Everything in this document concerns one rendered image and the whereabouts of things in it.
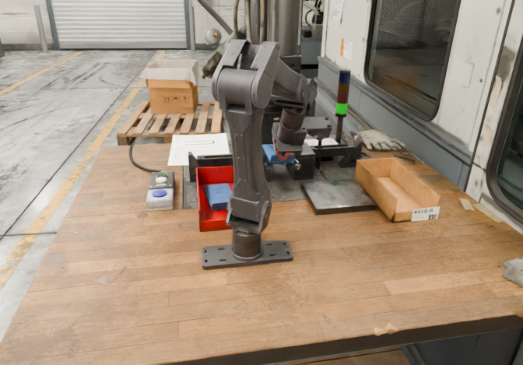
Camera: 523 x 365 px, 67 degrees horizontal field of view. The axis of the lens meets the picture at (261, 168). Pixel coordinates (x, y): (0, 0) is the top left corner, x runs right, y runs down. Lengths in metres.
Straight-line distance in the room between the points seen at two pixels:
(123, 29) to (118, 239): 9.64
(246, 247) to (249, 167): 0.18
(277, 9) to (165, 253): 0.67
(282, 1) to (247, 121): 0.47
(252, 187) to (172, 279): 0.25
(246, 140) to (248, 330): 0.34
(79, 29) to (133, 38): 1.22
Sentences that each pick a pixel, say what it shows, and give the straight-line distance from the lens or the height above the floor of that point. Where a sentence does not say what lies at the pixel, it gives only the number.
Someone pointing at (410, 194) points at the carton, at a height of 0.91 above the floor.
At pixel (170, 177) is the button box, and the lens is 1.19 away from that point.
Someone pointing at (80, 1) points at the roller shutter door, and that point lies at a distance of 10.69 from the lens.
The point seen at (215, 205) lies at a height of 0.92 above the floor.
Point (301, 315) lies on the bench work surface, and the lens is 0.77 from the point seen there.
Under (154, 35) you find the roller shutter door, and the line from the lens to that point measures 10.41.
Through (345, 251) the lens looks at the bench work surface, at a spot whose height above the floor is 0.90.
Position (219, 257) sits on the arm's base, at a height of 0.91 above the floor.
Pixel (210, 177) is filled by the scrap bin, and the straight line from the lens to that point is 1.19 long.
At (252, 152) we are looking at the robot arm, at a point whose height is 1.16.
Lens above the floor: 1.44
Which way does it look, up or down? 25 degrees down
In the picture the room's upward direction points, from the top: 1 degrees clockwise
